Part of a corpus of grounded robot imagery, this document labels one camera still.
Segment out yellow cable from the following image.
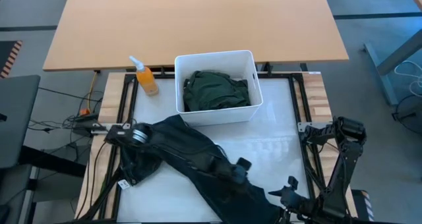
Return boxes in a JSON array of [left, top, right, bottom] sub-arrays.
[[86, 70, 100, 112]]

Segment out hazard striped floor mat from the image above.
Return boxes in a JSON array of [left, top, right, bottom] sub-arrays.
[[0, 40, 24, 80]]

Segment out white cable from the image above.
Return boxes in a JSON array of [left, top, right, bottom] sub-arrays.
[[393, 59, 422, 98]]

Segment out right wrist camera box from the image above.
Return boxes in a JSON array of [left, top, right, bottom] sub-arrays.
[[287, 175, 300, 190]]

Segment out white perforated plastic basket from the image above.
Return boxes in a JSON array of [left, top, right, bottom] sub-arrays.
[[173, 49, 264, 127]]

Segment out grey desk leg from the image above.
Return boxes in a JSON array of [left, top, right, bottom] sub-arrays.
[[363, 28, 422, 107]]

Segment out dark green garment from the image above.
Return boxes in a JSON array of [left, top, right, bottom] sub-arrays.
[[182, 70, 252, 113]]

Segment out black cable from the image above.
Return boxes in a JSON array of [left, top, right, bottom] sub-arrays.
[[37, 86, 104, 103]]

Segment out hazard striped block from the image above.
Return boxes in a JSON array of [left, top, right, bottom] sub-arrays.
[[350, 188, 376, 223]]

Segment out orange spray bottle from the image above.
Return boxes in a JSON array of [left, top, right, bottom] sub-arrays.
[[128, 55, 160, 98]]

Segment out blue denim jeans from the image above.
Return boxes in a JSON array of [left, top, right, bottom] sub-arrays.
[[118, 114, 285, 224]]

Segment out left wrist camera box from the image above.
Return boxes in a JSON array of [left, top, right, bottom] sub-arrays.
[[237, 157, 253, 173]]

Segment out dark grey flat panel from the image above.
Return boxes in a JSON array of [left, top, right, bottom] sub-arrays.
[[0, 74, 42, 169]]

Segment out brown wooden desk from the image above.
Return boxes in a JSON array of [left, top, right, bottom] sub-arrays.
[[42, 0, 350, 72]]

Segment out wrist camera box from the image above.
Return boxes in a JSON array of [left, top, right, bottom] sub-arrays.
[[237, 157, 253, 173], [287, 175, 300, 190]]

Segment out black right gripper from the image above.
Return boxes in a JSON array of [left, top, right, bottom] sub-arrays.
[[267, 185, 308, 210]]

